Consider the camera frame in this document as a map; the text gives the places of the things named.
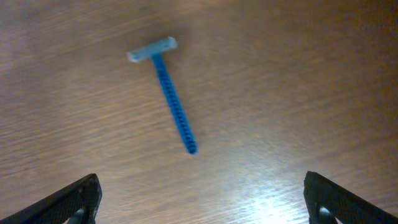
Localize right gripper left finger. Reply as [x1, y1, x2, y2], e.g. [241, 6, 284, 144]
[1, 174, 102, 224]

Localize blue disposable razor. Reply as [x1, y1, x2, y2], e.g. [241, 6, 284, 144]
[127, 37, 198, 155]

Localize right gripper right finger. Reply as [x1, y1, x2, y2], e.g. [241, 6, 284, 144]
[303, 171, 397, 224]

